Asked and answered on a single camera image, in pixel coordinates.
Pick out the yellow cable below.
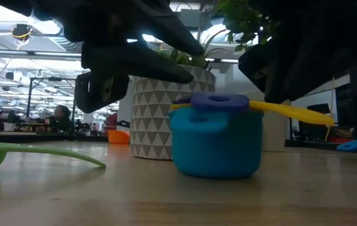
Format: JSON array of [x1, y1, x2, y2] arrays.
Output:
[[324, 77, 336, 142]]

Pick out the black pegboard cart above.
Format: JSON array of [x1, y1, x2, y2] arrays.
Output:
[[292, 103, 332, 142]]

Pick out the triangle-patterned plant pot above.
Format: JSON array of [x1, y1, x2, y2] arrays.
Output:
[[130, 64, 216, 161]]

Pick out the large teal-blue measuring cup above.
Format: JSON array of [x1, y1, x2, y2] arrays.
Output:
[[168, 106, 264, 180]]

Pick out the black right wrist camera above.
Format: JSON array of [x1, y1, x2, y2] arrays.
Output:
[[238, 43, 272, 94]]

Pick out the purple measuring cup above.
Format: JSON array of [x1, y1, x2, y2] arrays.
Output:
[[172, 92, 250, 113]]

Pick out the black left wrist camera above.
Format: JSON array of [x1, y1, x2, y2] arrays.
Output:
[[75, 72, 131, 114]]

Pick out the yellow measuring cup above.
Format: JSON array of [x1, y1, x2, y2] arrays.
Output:
[[169, 100, 336, 127]]

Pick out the grey ceiling box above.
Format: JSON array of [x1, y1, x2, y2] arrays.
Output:
[[179, 8, 201, 28]]

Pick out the person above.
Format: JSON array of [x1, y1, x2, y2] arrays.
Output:
[[45, 105, 74, 132]]

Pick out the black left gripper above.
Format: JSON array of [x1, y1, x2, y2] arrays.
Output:
[[0, 0, 204, 84]]

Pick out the green succulent plant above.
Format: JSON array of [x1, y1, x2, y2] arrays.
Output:
[[157, 28, 229, 68]]

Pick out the ceiling cable reel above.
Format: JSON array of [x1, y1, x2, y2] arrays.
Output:
[[11, 23, 34, 42]]

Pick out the small leafy green tree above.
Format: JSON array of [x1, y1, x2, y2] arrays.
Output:
[[214, 0, 279, 53]]

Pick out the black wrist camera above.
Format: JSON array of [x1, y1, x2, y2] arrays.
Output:
[[75, 72, 131, 114], [238, 43, 272, 94]]

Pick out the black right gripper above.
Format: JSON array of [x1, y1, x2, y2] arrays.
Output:
[[259, 0, 357, 104]]

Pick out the orange measuring cup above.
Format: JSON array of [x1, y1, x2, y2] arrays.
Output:
[[107, 130, 131, 145]]

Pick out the red office chair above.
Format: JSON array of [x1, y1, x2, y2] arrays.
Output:
[[104, 112, 119, 132]]

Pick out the black metal gantry frame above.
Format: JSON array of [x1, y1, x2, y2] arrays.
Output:
[[27, 77, 78, 123]]

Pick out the red bin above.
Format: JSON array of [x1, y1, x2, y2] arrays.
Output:
[[328, 136, 356, 144]]

